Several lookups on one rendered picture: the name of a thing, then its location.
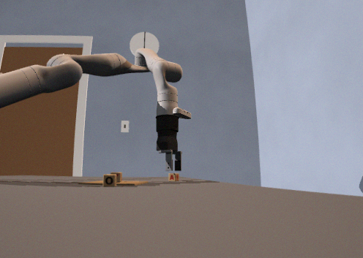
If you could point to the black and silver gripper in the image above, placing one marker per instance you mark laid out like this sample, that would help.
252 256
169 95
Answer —
167 128

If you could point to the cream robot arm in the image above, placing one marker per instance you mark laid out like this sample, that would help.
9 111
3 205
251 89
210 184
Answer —
30 81

